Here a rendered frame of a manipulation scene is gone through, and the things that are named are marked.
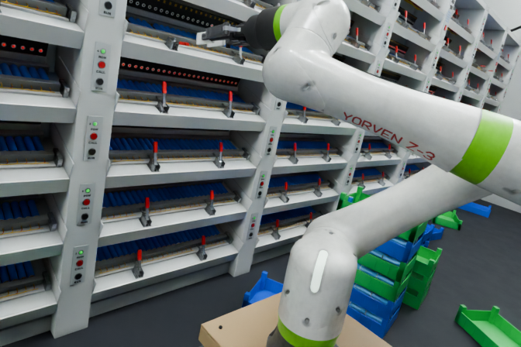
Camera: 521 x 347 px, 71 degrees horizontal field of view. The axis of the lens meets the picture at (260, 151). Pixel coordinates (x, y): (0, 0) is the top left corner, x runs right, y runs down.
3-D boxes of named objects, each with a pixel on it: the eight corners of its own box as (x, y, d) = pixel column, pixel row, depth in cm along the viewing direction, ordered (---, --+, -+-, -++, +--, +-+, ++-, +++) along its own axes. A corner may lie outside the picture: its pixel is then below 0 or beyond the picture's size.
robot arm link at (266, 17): (303, 7, 80) (275, -6, 73) (298, 61, 81) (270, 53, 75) (282, 11, 84) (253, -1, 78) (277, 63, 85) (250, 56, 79)
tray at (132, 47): (271, 84, 141) (282, 61, 137) (118, 56, 97) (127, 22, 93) (242, 60, 152) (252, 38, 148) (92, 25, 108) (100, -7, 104)
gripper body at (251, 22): (253, 44, 79) (225, 47, 85) (278, 51, 85) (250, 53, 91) (255, 8, 78) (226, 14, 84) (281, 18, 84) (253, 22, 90)
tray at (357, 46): (371, 63, 187) (387, 39, 181) (298, 39, 144) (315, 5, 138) (343, 46, 199) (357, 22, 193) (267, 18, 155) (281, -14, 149)
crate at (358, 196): (425, 230, 145) (431, 211, 143) (412, 243, 128) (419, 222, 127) (354, 202, 161) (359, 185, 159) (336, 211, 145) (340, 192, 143)
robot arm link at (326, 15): (367, 22, 73) (346, -26, 66) (342, 68, 69) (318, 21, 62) (309, 30, 83) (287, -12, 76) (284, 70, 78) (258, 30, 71)
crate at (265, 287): (329, 315, 145) (334, 298, 143) (318, 348, 126) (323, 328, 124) (260, 286, 154) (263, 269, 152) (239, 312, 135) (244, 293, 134)
